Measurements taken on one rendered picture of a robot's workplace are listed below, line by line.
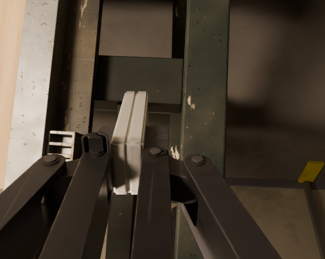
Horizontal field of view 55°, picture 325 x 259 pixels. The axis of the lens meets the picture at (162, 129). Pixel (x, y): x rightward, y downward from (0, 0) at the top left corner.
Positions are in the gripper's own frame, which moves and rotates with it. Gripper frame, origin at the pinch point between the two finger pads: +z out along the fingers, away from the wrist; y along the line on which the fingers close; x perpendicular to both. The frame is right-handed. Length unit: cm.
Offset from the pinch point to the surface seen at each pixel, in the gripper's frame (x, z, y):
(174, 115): -35, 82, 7
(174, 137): -46, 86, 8
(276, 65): -39, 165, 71
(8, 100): -8.9, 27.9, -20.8
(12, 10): 3.0, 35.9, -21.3
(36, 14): 2.7, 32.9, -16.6
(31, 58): -2.9, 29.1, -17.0
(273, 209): -170, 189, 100
